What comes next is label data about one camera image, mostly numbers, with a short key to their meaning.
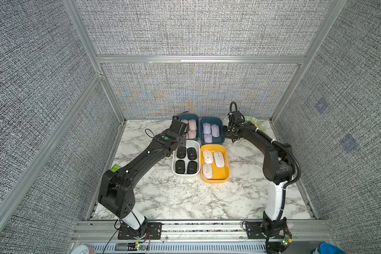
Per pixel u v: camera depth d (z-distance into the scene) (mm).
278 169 549
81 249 648
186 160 979
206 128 1099
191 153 974
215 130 1093
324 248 615
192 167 924
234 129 732
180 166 923
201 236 732
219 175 906
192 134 1076
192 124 1130
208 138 1056
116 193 426
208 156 955
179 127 629
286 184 552
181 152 977
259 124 1097
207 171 902
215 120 1133
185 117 1178
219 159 955
